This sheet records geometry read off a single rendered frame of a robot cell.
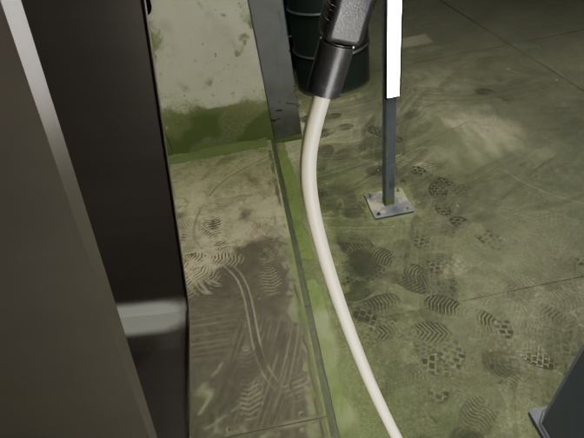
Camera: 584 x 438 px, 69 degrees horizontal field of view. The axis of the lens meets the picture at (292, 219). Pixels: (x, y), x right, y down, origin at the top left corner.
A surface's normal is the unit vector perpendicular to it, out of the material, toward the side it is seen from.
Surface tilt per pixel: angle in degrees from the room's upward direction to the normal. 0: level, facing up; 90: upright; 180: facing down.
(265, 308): 0
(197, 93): 90
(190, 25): 90
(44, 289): 90
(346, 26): 89
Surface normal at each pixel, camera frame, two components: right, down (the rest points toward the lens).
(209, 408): -0.14, -0.74
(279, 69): 0.14, 0.64
